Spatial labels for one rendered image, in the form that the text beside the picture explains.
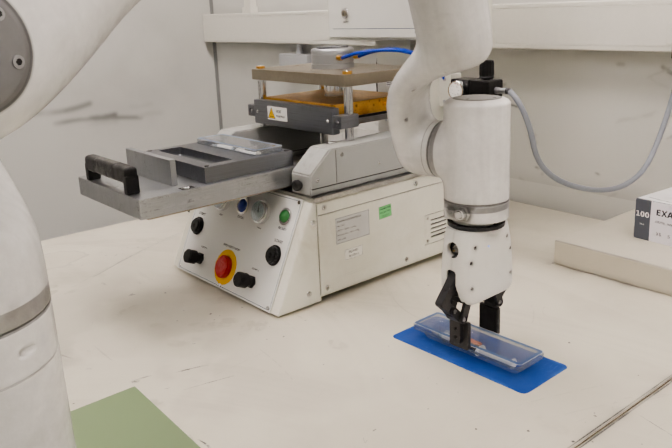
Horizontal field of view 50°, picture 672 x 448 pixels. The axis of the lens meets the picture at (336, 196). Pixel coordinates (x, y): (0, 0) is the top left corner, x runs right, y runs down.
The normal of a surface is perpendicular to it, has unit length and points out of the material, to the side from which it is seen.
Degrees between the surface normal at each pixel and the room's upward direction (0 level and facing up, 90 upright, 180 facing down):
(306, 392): 0
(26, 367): 91
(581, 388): 0
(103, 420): 2
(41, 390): 91
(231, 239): 65
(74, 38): 93
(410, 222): 90
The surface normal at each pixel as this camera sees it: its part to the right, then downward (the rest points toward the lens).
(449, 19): -0.12, 0.54
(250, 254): -0.70, -0.23
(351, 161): 0.65, 0.17
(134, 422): -0.04, -0.96
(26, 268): 0.98, -0.06
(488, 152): 0.16, 0.25
